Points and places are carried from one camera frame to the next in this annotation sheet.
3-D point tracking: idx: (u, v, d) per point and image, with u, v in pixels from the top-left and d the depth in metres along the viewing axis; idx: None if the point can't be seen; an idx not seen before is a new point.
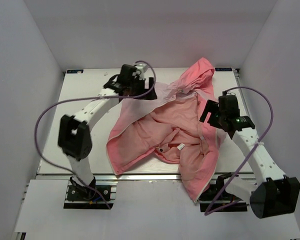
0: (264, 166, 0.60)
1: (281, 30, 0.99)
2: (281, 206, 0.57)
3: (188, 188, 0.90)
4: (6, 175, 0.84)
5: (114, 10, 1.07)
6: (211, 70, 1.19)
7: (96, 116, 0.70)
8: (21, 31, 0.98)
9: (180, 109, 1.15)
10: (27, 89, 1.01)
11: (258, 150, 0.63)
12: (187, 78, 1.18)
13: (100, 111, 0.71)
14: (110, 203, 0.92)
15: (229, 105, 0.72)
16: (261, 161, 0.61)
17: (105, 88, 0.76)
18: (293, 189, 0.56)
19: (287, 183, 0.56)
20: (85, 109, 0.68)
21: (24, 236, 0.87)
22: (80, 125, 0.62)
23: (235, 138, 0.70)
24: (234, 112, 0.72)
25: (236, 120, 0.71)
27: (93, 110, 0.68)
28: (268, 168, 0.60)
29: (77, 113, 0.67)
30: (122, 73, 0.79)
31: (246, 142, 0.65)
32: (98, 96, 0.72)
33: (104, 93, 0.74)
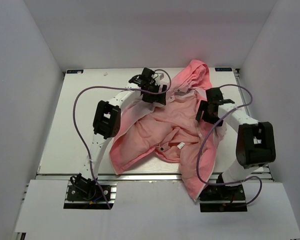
0: (241, 118, 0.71)
1: (281, 31, 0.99)
2: (261, 150, 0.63)
3: (188, 186, 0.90)
4: (6, 176, 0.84)
5: (114, 10, 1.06)
6: (203, 65, 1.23)
7: (123, 104, 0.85)
8: (21, 31, 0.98)
9: (179, 108, 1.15)
10: (27, 88, 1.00)
11: (237, 112, 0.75)
12: (182, 76, 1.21)
13: (127, 100, 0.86)
14: (110, 203, 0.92)
15: (213, 91, 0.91)
16: (238, 116, 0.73)
17: (130, 83, 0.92)
18: (266, 130, 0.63)
19: (261, 126, 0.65)
20: (116, 97, 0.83)
21: (24, 236, 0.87)
22: (114, 108, 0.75)
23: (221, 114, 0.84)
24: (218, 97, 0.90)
25: (219, 101, 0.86)
27: (124, 98, 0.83)
28: (245, 119, 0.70)
29: (110, 100, 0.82)
30: (144, 72, 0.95)
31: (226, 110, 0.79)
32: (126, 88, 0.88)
33: (130, 87, 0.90)
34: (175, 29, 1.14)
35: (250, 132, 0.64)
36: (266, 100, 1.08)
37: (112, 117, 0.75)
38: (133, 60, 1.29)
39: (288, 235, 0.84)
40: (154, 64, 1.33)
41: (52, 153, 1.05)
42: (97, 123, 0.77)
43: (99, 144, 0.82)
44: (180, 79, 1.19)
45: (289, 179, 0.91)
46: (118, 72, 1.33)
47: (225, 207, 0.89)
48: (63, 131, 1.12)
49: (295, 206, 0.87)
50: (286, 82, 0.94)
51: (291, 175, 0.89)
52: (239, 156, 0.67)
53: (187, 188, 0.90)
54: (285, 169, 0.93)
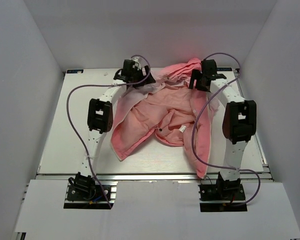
0: (229, 96, 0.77)
1: (281, 30, 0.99)
2: (245, 125, 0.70)
3: (196, 166, 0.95)
4: (6, 175, 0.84)
5: (114, 11, 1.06)
6: (199, 63, 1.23)
7: (114, 99, 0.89)
8: (21, 31, 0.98)
9: (171, 92, 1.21)
10: (27, 88, 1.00)
11: (227, 89, 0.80)
12: (174, 67, 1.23)
13: (116, 95, 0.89)
14: (110, 203, 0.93)
15: (208, 64, 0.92)
16: (228, 93, 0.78)
17: (115, 79, 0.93)
18: (251, 108, 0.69)
19: (247, 105, 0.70)
20: (105, 93, 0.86)
21: (24, 236, 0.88)
22: (106, 104, 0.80)
23: (212, 87, 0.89)
24: (212, 70, 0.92)
25: (211, 75, 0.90)
27: (112, 93, 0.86)
28: (233, 97, 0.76)
29: (100, 97, 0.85)
30: (125, 66, 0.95)
31: (218, 86, 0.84)
32: (113, 84, 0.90)
33: (116, 83, 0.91)
34: (175, 29, 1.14)
35: (236, 110, 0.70)
36: (266, 100, 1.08)
37: (105, 112, 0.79)
38: None
39: (288, 235, 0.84)
40: (154, 64, 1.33)
41: (51, 153, 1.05)
42: (91, 120, 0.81)
43: (95, 140, 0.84)
44: (171, 70, 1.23)
45: (289, 179, 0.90)
46: None
47: (225, 207, 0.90)
48: (63, 131, 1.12)
49: (295, 206, 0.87)
50: (286, 81, 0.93)
51: (291, 175, 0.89)
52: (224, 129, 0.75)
53: (196, 170, 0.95)
54: (285, 169, 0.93)
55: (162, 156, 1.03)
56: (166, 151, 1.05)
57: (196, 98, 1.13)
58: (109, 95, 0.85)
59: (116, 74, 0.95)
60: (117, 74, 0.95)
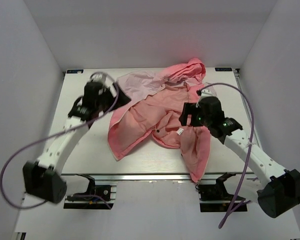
0: (263, 165, 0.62)
1: (281, 30, 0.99)
2: (290, 200, 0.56)
3: (192, 171, 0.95)
4: (6, 175, 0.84)
5: (114, 11, 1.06)
6: (200, 63, 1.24)
7: (64, 154, 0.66)
8: (21, 31, 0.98)
9: (170, 94, 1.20)
10: (27, 88, 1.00)
11: (254, 152, 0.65)
12: (174, 68, 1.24)
13: (66, 149, 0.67)
14: (110, 203, 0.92)
15: (213, 108, 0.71)
16: (259, 161, 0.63)
17: (70, 118, 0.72)
18: (297, 182, 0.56)
19: (290, 177, 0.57)
20: (50, 149, 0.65)
21: (24, 236, 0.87)
22: (47, 170, 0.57)
23: (226, 143, 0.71)
24: (218, 114, 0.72)
25: (223, 125, 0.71)
27: (60, 149, 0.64)
28: (268, 166, 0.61)
29: (42, 156, 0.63)
30: (87, 96, 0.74)
31: (239, 145, 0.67)
32: (63, 131, 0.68)
33: (69, 124, 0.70)
34: (175, 29, 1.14)
35: (282, 189, 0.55)
36: (267, 100, 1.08)
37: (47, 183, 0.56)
38: None
39: (288, 235, 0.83)
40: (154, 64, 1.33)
41: None
42: (30, 191, 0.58)
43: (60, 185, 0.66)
44: (172, 71, 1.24)
45: None
46: (118, 72, 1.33)
47: (224, 207, 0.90)
48: None
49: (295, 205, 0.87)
50: (286, 81, 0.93)
51: None
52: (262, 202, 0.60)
53: (191, 173, 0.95)
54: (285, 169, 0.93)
55: (162, 156, 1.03)
56: (165, 151, 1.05)
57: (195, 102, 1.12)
58: (54, 151, 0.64)
59: (74, 109, 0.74)
60: (75, 109, 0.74)
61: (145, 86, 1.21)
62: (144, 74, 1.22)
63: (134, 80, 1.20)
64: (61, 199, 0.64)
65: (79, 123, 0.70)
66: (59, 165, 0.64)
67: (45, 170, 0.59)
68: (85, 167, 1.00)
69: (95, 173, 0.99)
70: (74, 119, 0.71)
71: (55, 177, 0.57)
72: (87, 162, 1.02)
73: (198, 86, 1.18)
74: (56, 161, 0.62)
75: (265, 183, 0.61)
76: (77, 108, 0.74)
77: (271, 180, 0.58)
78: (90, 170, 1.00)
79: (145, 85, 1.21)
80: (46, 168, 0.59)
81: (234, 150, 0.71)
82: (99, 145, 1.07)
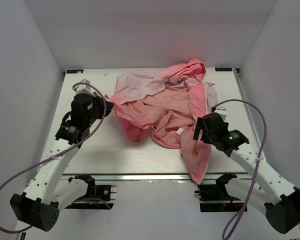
0: (273, 182, 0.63)
1: (281, 29, 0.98)
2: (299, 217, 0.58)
3: (192, 171, 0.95)
4: (6, 175, 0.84)
5: (114, 11, 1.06)
6: (200, 63, 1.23)
7: (53, 181, 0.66)
8: (21, 31, 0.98)
9: (170, 94, 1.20)
10: (26, 88, 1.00)
11: (263, 168, 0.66)
12: (174, 68, 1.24)
13: (55, 177, 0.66)
14: (110, 203, 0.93)
15: (215, 122, 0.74)
16: (268, 178, 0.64)
17: (58, 139, 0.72)
18: None
19: (299, 194, 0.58)
20: (37, 179, 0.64)
21: (24, 236, 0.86)
22: (34, 207, 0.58)
23: (233, 156, 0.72)
24: (221, 128, 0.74)
25: (229, 138, 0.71)
27: (47, 178, 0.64)
28: (277, 184, 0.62)
29: (29, 185, 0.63)
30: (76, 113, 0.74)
31: (247, 160, 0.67)
32: (50, 157, 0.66)
33: (57, 148, 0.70)
34: (175, 29, 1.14)
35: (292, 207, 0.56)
36: (267, 100, 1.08)
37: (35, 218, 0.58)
38: (133, 60, 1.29)
39: (288, 235, 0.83)
40: (154, 64, 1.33)
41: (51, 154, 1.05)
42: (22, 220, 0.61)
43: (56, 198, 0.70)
44: (172, 71, 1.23)
45: (289, 179, 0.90)
46: (118, 72, 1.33)
47: (225, 207, 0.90)
48: None
49: None
50: (286, 81, 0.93)
51: (291, 174, 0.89)
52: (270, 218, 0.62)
53: (191, 173, 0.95)
54: (285, 168, 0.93)
55: (162, 156, 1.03)
56: (165, 151, 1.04)
57: (195, 102, 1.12)
58: (41, 182, 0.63)
59: (62, 128, 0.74)
60: (63, 128, 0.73)
61: (145, 86, 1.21)
62: (144, 74, 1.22)
63: (134, 79, 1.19)
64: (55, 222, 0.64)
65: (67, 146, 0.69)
66: (48, 194, 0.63)
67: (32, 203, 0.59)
68: (85, 167, 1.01)
69: (94, 173, 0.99)
70: (62, 140, 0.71)
71: (43, 209, 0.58)
72: (86, 162, 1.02)
73: (198, 86, 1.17)
74: (44, 193, 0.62)
75: (274, 200, 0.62)
76: (64, 128, 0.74)
77: (281, 198, 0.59)
78: (90, 170, 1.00)
79: (145, 85, 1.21)
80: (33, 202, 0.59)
81: (241, 164, 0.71)
82: (98, 144, 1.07)
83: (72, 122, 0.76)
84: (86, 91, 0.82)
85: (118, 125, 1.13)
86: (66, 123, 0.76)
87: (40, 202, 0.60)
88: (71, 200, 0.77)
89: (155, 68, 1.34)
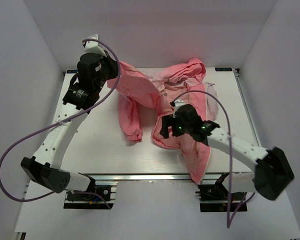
0: (247, 151, 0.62)
1: (281, 29, 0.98)
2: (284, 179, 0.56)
3: (192, 171, 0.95)
4: (5, 174, 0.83)
5: (114, 10, 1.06)
6: (200, 63, 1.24)
7: (61, 148, 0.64)
8: (21, 31, 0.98)
9: (170, 95, 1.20)
10: (26, 88, 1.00)
11: (235, 141, 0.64)
12: (175, 68, 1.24)
13: (63, 142, 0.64)
14: (110, 203, 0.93)
15: (190, 114, 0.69)
16: (242, 149, 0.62)
17: (65, 104, 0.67)
18: (279, 156, 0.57)
19: (274, 154, 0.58)
20: (46, 143, 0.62)
21: (24, 236, 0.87)
22: (43, 172, 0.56)
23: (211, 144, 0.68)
24: (196, 119, 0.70)
25: (202, 128, 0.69)
27: (55, 143, 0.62)
28: (251, 151, 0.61)
29: (38, 149, 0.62)
30: (82, 74, 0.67)
31: (221, 141, 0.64)
32: (57, 123, 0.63)
33: (64, 113, 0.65)
34: (175, 28, 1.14)
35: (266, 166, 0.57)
36: (267, 100, 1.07)
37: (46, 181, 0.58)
38: (133, 60, 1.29)
39: (288, 235, 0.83)
40: (154, 64, 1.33)
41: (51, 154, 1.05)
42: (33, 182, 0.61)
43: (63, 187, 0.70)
44: (172, 71, 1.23)
45: None
46: None
47: (224, 207, 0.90)
48: None
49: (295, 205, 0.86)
50: (286, 81, 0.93)
51: None
52: (260, 188, 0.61)
53: (191, 172, 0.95)
54: None
55: (162, 157, 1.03)
56: (166, 152, 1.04)
57: (196, 102, 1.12)
58: (49, 147, 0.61)
59: (69, 92, 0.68)
60: (70, 92, 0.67)
61: None
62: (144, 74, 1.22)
63: None
64: (65, 186, 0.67)
65: (75, 112, 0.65)
66: (56, 159, 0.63)
67: (41, 168, 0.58)
68: (85, 167, 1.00)
69: (94, 173, 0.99)
70: (69, 105, 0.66)
71: (52, 173, 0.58)
72: (86, 162, 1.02)
73: (198, 86, 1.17)
74: (52, 158, 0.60)
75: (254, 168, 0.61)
76: (71, 91, 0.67)
77: (257, 163, 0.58)
78: (90, 170, 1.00)
79: None
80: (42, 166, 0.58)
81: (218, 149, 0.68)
82: (98, 144, 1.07)
83: (80, 86, 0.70)
84: (97, 49, 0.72)
85: (117, 126, 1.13)
86: (74, 86, 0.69)
87: (49, 166, 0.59)
88: (74, 187, 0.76)
89: (155, 68, 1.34)
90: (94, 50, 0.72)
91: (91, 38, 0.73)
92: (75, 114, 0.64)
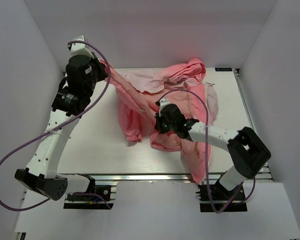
0: (221, 135, 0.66)
1: (281, 30, 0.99)
2: (257, 154, 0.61)
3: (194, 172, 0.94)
4: (5, 175, 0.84)
5: (114, 11, 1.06)
6: (200, 63, 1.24)
7: (55, 157, 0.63)
8: (21, 31, 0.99)
9: (170, 94, 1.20)
10: (26, 88, 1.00)
11: (211, 129, 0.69)
12: (174, 69, 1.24)
13: (56, 151, 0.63)
14: (110, 203, 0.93)
15: (174, 113, 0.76)
16: (217, 134, 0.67)
17: (55, 111, 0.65)
18: (250, 134, 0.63)
19: (245, 134, 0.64)
20: (38, 154, 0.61)
21: (24, 236, 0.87)
22: (38, 183, 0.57)
23: (194, 138, 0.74)
24: (180, 118, 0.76)
25: (184, 125, 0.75)
27: (48, 154, 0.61)
28: (225, 134, 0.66)
29: (31, 160, 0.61)
30: (71, 77, 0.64)
31: (199, 132, 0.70)
32: (48, 131, 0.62)
33: (55, 121, 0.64)
34: (175, 29, 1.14)
35: (238, 143, 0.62)
36: (267, 100, 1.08)
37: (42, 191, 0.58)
38: (133, 60, 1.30)
39: (288, 235, 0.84)
40: (154, 64, 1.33)
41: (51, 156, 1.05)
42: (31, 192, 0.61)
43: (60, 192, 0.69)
44: (172, 71, 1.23)
45: (289, 179, 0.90)
46: (119, 71, 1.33)
47: (225, 207, 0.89)
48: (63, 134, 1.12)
49: (295, 205, 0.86)
50: (286, 82, 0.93)
51: (291, 174, 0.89)
52: (240, 168, 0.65)
53: (192, 173, 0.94)
54: (285, 169, 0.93)
55: (162, 156, 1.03)
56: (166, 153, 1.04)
57: (196, 102, 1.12)
58: (42, 157, 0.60)
59: (58, 98, 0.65)
60: (59, 98, 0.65)
61: (144, 85, 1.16)
62: (144, 73, 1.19)
63: (133, 77, 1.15)
64: (64, 192, 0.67)
65: (65, 119, 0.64)
66: (51, 169, 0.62)
67: (36, 179, 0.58)
68: (85, 167, 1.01)
69: (94, 173, 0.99)
70: (59, 112, 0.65)
71: (47, 185, 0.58)
72: (86, 162, 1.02)
73: (198, 87, 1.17)
74: (46, 169, 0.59)
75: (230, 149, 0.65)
76: (60, 96, 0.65)
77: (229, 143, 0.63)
78: (90, 170, 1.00)
79: (145, 84, 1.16)
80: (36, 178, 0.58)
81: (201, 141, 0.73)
82: (98, 144, 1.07)
83: (70, 90, 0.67)
84: (85, 52, 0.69)
85: (118, 126, 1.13)
86: (63, 90, 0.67)
87: (44, 177, 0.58)
88: (73, 189, 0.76)
89: (155, 68, 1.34)
90: (82, 52, 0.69)
91: (76, 40, 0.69)
92: (65, 122, 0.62)
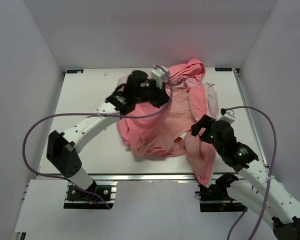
0: (284, 204, 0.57)
1: (281, 29, 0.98)
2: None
3: (200, 174, 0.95)
4: (5, 175, 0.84)
5: (114, 11, 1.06)
6: (199, 63, 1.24)
7: (88, 137, 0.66)
8: (21, 32, 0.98)
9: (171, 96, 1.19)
10: (26, 89, 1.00)
11: (273, 187, 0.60)
12: (174, 69, 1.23)
13: (93, 131, 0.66)
14: (110, 203, 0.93)
15: (227, 135, 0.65)
16: (279, 198, 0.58)
17: (106, 102, 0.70)
18: None
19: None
20: (78, 126, 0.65)
21: (24, 236, 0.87)
22: (67, 147, 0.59)
23: (242, 173, 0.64)
24: (232, 142, 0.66)
25: (238, 154, 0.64)
27: (86, 129, 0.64)
28: (288, 205, 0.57)
29: (70, 129, 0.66)
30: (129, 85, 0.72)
31: (257, 179, 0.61)
32: (95, 114, 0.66)
33: (103, 109, 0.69)
34: (175, 29, 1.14)
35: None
36: (267, 100, 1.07)
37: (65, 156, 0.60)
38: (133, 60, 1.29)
39: None
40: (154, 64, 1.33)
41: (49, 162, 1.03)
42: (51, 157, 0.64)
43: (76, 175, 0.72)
44: (172, 72, 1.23)
45: (289, 178, 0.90)
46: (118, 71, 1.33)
47: (224, 207, 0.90)
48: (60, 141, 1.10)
49: None
50: (286, 82, 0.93)
51: (291, 174, 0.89)
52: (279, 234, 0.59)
53: (198, 175, 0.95)
54: (285, 169, 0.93)
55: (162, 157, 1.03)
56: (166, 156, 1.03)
57: (197, 103, 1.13)
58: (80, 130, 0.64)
59: (113, 95, 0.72)
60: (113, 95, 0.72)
61: None
62: None
63: None
64: (74, 173, 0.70)
65: (112, 111, 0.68)
66: (81, 144, 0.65)
67: (66, 144, 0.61)
68: (86, 167, 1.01)
69: (95, 173, 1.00)
70: (109, 105, 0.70)
71: (70, 154, 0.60)
72: (87, 163, 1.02)
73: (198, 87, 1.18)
74: (78, 141, 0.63)
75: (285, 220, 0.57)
76: (115, 95, 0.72)
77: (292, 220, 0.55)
78: (91, 170, 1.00)
79: None
80: (67, 142, 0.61)
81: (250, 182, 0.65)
82: (99, 144, 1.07)
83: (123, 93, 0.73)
84: (157, 77, 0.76)
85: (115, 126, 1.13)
86: (118, 92, 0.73)
87: (73, 145, 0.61)
88: (78, 182, 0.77)
89: None
90: (157, 77, 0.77)
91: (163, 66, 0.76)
92: (112, 113, 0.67)
